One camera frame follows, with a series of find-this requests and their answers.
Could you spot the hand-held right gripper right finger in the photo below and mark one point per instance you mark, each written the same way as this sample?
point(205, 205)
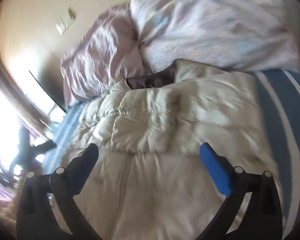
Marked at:
point(216, 166)

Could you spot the white floral duvet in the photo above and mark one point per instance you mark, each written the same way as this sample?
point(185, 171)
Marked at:
point(210, 22)

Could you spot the blue striped bed sheet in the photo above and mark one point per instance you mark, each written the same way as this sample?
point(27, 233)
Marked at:
point(282, 130)

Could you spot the pink pillow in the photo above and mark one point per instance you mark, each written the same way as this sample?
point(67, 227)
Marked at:
point(100, 57)

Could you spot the beige wall switch plate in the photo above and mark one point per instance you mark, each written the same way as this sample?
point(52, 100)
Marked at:
point(65, 22)

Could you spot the wooden window frame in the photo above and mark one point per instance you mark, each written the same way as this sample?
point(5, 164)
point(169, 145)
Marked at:
point(22, 105)

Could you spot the cream puffer jacket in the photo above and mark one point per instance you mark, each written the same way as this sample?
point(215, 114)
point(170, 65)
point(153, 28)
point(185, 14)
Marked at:
point(160, 155)

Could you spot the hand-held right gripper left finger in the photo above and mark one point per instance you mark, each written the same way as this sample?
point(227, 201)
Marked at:
point(88, 158)

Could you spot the dark headboard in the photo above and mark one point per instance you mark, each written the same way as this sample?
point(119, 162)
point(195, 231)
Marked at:
point(48, 91)

